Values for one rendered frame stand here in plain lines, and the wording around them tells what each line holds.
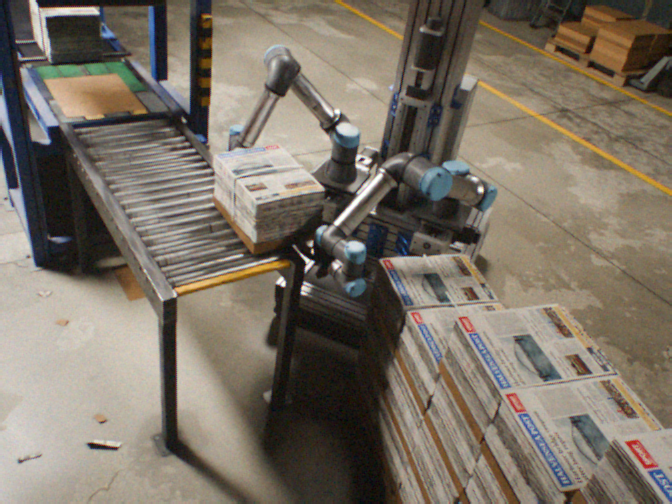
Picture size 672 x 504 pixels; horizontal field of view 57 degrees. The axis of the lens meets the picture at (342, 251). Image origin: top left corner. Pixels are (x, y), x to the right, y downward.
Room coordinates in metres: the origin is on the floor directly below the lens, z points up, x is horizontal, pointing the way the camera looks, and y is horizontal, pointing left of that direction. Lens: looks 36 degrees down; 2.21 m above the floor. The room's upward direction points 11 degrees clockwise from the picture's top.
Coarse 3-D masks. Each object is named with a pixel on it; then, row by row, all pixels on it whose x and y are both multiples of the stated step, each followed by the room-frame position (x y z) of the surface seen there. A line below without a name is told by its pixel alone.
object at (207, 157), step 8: (168, 112) 2.84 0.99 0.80; (176, 120) 2.77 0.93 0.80; (176, 128) 2.71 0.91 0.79; (184, 128) 2.71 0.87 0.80; (192, 136) 2.64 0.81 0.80; (192, 144) 2.56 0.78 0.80; (200, 144) 2.58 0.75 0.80; (200, 152) 2.50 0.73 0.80; (208, 152) 2.52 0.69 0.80; (208, 160) 2.44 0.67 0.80; (280, 248) 1.89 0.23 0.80; (288, 248) 1.90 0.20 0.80; (288, 256) 1.85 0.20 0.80; (296, 256) 1.86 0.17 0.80; (296, 264) 1.81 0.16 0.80; (304, 264) 1.83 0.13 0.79; (280, 272) 1.88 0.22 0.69; (288, 272) 1.83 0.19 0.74; (296, 272) 1.81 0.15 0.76; (304, 272) 1.83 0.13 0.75; (288, 280) 1.83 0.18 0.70; (296, 280) 1.81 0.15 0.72
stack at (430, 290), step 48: (384, 288) 1.81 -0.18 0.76; (432, 288) 1.78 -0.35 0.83; (480, 288) 1.83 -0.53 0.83; (384, 336) 1.73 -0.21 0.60; (432, 336) 1.52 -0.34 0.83; (384, 384) 1.64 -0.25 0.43; (432, 384) 1.39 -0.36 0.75; (384, 432) 1.56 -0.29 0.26; (384, 480) 1.46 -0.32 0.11; (432, 480) 1.22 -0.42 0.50; (480, 480) 1.06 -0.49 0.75
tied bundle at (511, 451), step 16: (640, 400) 1.17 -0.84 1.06; (496, 416) 1.10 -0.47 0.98; (512, 416) 1.05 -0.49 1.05; (496, 432) 1.07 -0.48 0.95; (512, 432) 1.04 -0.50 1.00; (496, 448) 1.05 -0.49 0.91; (512, 448) 1.02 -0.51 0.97; (528, 448) 0.97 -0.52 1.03; (496, 464) 1.03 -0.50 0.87; (512, 464) 0.99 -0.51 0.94; (528, 464) 0.96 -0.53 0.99; (512, 480) 0.97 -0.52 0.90; (528, 480) 0.94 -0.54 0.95; (544, 480) 0.90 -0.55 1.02; (528, 496) 0.91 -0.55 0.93; (544, 496) 0.89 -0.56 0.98; (560, 496) 0.85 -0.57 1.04
